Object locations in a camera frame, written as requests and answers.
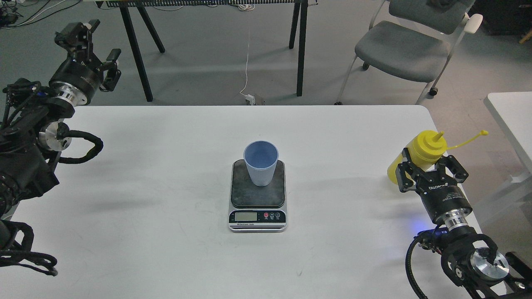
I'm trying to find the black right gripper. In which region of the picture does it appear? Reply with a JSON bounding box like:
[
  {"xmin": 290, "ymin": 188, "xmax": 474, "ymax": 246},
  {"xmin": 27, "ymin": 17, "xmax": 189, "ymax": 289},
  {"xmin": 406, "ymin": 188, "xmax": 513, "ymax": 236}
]
[{"xmin": 397, "ymin": 147, "xmax": 473, "ymax": 231}]

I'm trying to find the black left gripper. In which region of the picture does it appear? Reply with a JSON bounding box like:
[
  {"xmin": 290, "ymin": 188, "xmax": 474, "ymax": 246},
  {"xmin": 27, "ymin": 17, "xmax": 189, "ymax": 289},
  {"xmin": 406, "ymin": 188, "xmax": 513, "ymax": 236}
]
[{"xmin": 49, "ymin": 19, "xmax": 122, "ymax": 105}]

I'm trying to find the yellow squeeze bottle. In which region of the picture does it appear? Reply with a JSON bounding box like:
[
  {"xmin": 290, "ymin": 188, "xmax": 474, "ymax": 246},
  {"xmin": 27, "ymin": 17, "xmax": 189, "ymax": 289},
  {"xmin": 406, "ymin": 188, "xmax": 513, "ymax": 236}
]
[{"xmin": 405, "ymin": 130, "xmax": 489, "ymax": 171}]

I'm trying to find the blue ribbed plastic cup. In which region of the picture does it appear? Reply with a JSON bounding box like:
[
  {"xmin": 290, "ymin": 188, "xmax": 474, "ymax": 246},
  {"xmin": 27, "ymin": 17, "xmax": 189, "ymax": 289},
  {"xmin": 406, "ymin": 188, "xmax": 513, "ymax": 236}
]
[{"xmin": 243, "ymin": 140, "xmax": 279, "ymax": 187}]

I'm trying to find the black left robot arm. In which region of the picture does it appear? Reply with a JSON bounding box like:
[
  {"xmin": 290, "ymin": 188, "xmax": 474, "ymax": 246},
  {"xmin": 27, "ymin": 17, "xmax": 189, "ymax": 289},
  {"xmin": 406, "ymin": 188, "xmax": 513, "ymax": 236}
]
[{"xmin": 1, "ymin": 19, "xmax": 121, "ymax": 216}]

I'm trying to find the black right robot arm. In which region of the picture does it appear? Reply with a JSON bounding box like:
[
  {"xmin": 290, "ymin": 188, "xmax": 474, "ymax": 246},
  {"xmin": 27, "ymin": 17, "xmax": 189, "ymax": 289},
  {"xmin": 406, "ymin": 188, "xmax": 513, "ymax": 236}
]
[{"xmin": 396, "ymin": 148, "xmax": 532, "ymax": 299}]

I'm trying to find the digital kitchen scale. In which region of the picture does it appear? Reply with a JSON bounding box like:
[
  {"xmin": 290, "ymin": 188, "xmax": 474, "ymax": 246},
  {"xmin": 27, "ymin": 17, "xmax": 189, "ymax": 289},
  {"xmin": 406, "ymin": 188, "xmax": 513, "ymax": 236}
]
[{"xmin": 228, "ymin": 159, "xmax": 288, "ymax": 233}]

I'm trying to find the grey office chair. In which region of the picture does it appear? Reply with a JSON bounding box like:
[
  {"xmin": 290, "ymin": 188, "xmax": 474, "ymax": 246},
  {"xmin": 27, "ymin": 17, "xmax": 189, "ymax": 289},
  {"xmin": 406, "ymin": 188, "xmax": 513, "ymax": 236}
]
[{"xmin": 353, "ymin": 0, "xmax": 484, "ymax": 104}]

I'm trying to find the black trestle table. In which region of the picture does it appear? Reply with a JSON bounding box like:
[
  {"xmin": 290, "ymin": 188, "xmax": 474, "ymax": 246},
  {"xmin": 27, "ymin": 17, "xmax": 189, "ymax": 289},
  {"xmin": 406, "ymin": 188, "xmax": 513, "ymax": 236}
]
[{"xmin": 96, "ymin": 0, "xmax": 319, "ymax": 103}]

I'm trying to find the white power adapter cable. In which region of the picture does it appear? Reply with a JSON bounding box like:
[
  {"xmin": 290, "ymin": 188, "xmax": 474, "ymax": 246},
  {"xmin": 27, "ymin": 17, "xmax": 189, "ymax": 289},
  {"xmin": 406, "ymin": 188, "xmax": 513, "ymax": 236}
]
[{"xmin": 239, "ymin": 4, "xmax": 259, "ymax": 105}]

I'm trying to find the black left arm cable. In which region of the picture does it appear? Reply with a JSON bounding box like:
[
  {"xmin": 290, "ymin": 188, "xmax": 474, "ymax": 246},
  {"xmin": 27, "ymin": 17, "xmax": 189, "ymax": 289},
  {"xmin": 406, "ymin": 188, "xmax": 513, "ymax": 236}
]
[{"xmin": 0, "ymin": 130, "xmax": 104, "ymax": 277}]

